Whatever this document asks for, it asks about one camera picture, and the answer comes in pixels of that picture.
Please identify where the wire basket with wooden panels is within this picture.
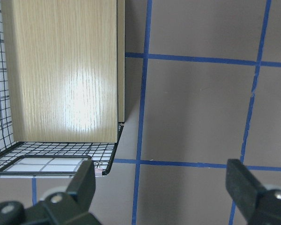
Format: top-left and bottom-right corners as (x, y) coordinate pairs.
(0, 0), (125, 178)

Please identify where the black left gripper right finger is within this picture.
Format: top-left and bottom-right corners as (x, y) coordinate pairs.
(225, 159), (267, 219)

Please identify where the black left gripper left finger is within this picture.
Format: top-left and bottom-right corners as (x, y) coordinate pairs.
(66, 160), (96, 211)

